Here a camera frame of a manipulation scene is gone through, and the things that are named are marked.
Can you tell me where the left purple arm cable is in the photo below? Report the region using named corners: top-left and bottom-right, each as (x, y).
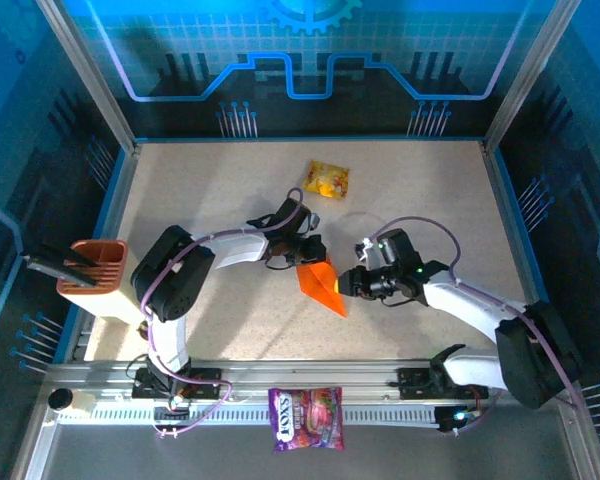
top-left (138, 187), bottom-right (306, 440)

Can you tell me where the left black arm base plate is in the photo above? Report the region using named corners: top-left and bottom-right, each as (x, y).
top-left (131, 368), bottom-right (223, 400)

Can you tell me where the black right controller board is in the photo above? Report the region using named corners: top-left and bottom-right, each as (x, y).
top-left (436, 405), bottom-right (482, 435)

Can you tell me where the yellow snack packet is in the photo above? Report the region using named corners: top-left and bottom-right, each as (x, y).
top-left (300, 158), bottom-right (352, 200)

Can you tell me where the white slotted cable duct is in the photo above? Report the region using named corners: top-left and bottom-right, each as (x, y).
top-left (87, 401), bottom-right (444, 427)

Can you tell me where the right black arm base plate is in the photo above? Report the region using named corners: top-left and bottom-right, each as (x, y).
top-left (396, 367), bottom-right (490, 401)

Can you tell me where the aluminium front rail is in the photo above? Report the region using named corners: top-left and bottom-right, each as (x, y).
top-left (43, 360), bottom-right (579, 402)

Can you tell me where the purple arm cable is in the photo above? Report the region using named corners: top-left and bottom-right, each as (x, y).
top-left (369, 215), bottom-right (587, 437)
top-left (138, 187), bottom-right (306, 440)

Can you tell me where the black thin stick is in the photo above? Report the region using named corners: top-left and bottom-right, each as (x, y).
top-left (34, 243), bottom-right (100, 267)

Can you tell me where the black round knob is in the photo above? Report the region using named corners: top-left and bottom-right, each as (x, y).
top-left (48, 388), bottom-right (75, 413)

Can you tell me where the orange-topped cream utensil holder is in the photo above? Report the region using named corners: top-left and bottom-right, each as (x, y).
top-left (55, 238), bottom-right (144, 326)

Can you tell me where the orange square paper sheet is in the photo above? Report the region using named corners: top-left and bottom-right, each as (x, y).
top-left (295, 253), bottom-right (349, 318)

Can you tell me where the purple Fox's candy bag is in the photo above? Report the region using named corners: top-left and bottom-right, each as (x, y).
top-left (267, 386), bottom-right (345, 453)

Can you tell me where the black flat utensil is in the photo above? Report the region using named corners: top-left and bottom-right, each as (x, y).
top-left (19, 253), bottom-right (97, 289)

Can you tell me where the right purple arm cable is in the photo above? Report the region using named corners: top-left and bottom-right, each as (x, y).
top-left (369, 215), bottom-right (587, 437)

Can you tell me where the aluminium frame post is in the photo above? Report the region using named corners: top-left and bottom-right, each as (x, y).
top-left (481, 0), bottom-right (582, 155)
top-left (33, 0), bottom-right (142, 155)

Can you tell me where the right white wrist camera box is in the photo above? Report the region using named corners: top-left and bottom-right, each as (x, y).
top-left (354, 238), bottom-right (387, 266)

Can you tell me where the aluminium table side rail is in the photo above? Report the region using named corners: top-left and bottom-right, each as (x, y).
top-left (62, 142), bottom-right (142, 364)
top-left (481, 142), bottom-right (567, 364)

